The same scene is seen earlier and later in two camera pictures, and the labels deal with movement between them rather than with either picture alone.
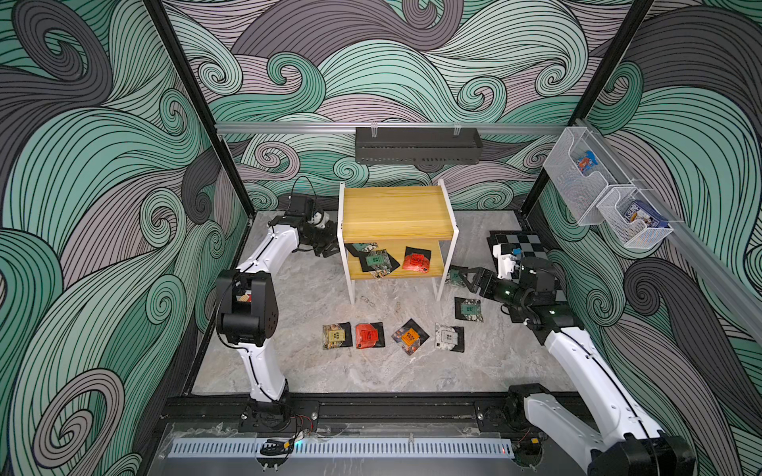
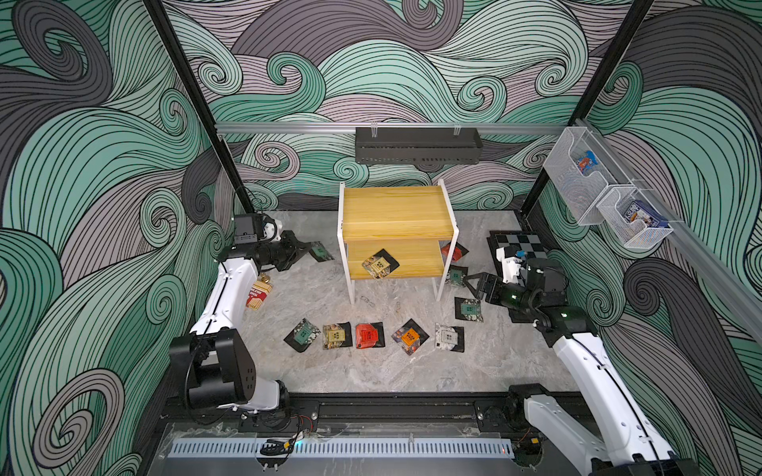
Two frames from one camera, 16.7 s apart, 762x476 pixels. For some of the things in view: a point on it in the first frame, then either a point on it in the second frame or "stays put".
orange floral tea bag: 410,336 stays put
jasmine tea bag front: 455,277 stays put
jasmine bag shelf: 360,248 to 303,334
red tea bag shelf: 417,259 to 458,252
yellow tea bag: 335,335 stays put
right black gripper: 485,273 stays put
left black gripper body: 323,240 to 279,254
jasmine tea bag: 466,308 stays put
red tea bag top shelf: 369,335 stays put
